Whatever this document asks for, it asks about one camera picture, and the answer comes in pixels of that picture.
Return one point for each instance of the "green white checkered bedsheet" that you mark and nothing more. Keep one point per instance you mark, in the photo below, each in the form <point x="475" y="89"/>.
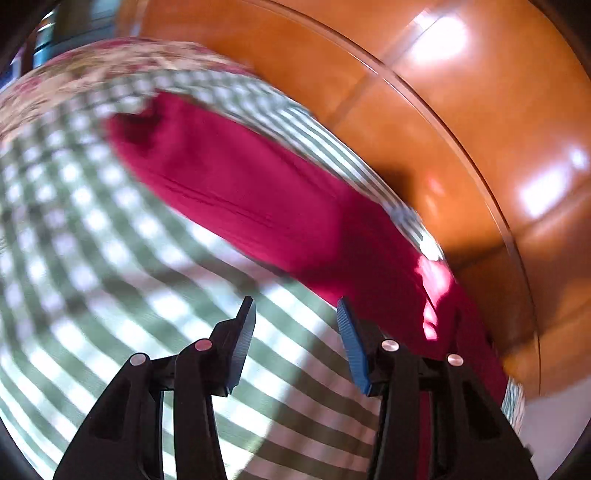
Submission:
<point x="94" y="268"/>

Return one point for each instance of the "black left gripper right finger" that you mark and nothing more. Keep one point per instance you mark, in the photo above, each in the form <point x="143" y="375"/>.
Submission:
<point x="437" y="421"/>

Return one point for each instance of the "red cloth garment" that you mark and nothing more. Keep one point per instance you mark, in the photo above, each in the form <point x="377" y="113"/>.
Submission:
<point x="281" y="209"/>

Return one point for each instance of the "floral patterned bedspread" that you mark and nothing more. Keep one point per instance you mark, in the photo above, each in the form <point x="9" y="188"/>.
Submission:
<point x="82" y="68"/>

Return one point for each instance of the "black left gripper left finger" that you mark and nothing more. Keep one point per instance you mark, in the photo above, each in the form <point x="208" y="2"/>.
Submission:
<point x="121" y="437"/>

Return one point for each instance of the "orange wooden wardrobe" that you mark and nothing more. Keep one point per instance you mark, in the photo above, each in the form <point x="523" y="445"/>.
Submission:
<point x="477" y="113"/>

